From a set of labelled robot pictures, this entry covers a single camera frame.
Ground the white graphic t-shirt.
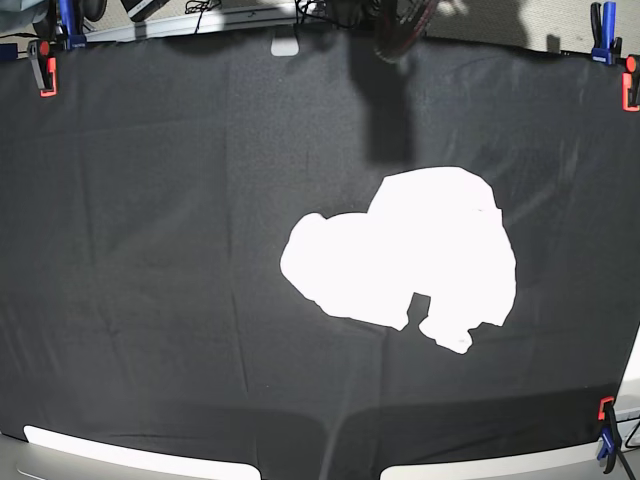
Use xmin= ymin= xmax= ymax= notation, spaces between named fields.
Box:
xmin=280 ymin=167 xmax=516 ymax=354

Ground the black table cloth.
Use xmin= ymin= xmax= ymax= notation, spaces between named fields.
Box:
xmin=1 ymin=28 xmax=639 ymax=479

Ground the blue clamp far left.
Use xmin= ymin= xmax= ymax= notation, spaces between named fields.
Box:
xmin=54 ymin=0 xmax=87 ymax=50

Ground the red black clamp far left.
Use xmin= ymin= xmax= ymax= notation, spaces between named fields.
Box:
xmin=27 ymin=40 xmax=57 ymax=98

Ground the red black clamp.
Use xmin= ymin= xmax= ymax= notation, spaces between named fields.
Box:
xmin=27 ymin=40 xmax=57 ymax=98
xmin=622 ymin=55 xmax=639 ymax=112

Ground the blue clamp far right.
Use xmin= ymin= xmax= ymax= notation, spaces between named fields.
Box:
xmin=590 ymin=1 xmax=622 ymax=65

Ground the red black clamp far right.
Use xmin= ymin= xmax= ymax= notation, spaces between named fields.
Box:
xmin=622 ymin=55 xmax=639 ymax=112

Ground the red blue clamp near right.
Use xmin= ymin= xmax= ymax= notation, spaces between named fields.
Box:
xmin=596 ymin=396 xmax=621 ymax=474

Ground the black red cable bundle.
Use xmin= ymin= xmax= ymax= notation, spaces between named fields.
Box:
xmin=372 ymin=0 xmax=441 ymax=64

